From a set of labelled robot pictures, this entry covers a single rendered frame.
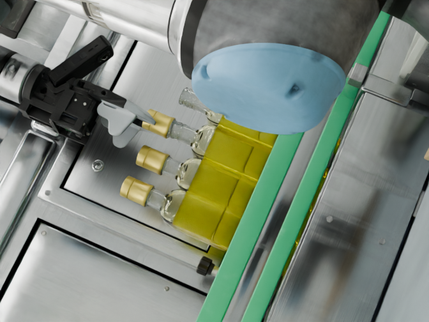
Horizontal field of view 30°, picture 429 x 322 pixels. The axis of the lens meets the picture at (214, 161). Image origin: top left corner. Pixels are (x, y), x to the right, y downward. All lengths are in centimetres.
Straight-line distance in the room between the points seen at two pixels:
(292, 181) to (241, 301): 18
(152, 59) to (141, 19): 74
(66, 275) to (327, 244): 52
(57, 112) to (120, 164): 19
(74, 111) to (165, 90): 23
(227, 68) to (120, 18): 14
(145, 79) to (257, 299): 53
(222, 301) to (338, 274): 16
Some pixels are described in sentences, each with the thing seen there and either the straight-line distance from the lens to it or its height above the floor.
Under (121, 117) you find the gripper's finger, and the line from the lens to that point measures 126.
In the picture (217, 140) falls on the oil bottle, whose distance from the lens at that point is 124.
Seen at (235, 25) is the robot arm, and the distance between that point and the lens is 66.
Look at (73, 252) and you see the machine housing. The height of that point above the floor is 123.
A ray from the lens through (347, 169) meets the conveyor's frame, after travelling 111.
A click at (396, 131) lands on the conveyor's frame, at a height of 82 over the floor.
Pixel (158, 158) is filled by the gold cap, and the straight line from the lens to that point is 125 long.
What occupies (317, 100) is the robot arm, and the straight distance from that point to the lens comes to 65.
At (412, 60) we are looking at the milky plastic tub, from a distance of 113.
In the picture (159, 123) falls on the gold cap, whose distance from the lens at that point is 127.
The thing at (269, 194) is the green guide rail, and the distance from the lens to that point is 111.
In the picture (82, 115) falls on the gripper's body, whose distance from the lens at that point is 127.
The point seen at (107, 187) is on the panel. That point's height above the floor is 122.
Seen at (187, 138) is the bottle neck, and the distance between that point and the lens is 126.
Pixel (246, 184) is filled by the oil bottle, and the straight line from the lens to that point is 123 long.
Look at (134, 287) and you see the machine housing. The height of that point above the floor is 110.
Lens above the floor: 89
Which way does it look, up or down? 7 degrees up
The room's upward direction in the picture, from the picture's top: 67 degrees counter-clockwise
